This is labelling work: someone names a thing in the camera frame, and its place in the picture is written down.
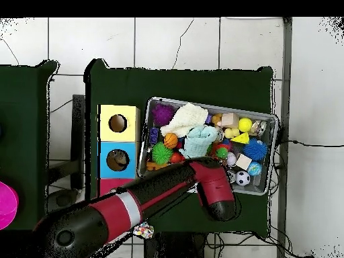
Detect blue spiky ball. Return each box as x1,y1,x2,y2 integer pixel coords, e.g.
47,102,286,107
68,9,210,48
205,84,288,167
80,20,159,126
243,138,269,161

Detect yellow ball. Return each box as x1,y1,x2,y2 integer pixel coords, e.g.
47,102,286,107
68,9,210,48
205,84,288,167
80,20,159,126
238,117,253,133

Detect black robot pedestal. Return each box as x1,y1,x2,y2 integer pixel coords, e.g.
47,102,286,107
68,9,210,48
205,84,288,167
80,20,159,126
143,232,208,258

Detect mint green cloth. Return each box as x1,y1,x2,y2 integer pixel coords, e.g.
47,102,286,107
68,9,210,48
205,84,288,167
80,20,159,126
178,124,219,159

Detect orange toy basketball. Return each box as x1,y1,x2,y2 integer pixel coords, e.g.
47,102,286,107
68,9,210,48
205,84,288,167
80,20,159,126
163,132,179,149

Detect wooden box with three holes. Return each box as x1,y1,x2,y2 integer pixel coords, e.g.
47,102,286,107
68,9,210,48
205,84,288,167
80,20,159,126
97,104,140,197

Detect colourful packet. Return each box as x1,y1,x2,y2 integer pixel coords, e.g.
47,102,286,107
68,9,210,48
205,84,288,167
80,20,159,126
133,221,155,240

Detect grey metal bar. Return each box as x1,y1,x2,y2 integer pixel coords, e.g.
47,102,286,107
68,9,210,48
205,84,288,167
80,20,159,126
276,17,293,258

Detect blue globe ball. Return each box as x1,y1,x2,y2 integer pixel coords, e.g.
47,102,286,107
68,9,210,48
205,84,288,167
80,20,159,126
247,161,263,177

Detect dark green tablecloth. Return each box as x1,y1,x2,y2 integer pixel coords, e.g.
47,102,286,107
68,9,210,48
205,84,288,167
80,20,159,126
84,58,274,238
0,60,61,233

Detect black upright panel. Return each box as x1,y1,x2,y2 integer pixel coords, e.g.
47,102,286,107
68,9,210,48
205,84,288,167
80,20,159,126
71,93,86,189

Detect large green spiky ball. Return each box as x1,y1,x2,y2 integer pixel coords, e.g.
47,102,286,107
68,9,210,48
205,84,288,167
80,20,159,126
151,141,173,165

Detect black and white football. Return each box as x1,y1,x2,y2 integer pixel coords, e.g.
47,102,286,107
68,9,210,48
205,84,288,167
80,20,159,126
235,171,251,187

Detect cream white cloth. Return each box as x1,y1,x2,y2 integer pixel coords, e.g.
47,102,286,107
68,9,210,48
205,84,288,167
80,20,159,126
160,102,209,138

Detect black cable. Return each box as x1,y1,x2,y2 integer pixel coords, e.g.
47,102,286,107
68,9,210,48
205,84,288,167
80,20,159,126
278,138,344,148

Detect magenta plastic bowl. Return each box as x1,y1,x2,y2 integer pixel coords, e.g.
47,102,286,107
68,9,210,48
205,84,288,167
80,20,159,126
0,181,19,230

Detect metal wire mesh bin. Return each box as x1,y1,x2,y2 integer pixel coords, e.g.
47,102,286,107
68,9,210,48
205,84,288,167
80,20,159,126
137,96,280,196

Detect purple rubber toy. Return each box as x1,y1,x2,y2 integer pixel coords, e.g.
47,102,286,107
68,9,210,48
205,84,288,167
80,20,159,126
150,103,175,127

